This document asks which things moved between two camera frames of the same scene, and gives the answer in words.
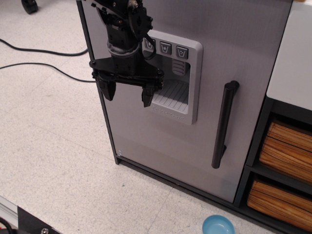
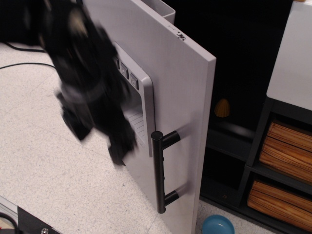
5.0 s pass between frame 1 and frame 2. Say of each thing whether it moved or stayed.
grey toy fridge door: moved
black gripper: moved
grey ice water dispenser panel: moved
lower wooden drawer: stayed
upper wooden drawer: stayed
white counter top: stayed
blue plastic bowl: stayed
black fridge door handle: moved
